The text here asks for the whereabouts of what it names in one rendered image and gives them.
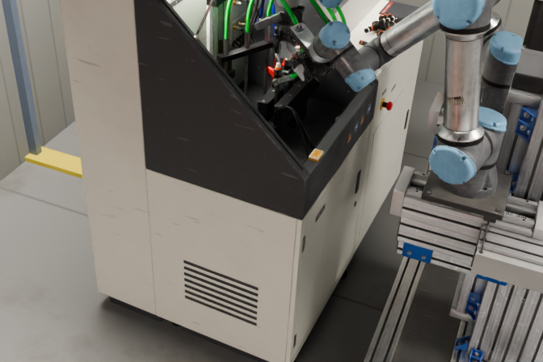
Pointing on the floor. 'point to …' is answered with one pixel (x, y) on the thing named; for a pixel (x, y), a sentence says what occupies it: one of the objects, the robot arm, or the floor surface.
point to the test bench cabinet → (228, 267)
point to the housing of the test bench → (109, 120)
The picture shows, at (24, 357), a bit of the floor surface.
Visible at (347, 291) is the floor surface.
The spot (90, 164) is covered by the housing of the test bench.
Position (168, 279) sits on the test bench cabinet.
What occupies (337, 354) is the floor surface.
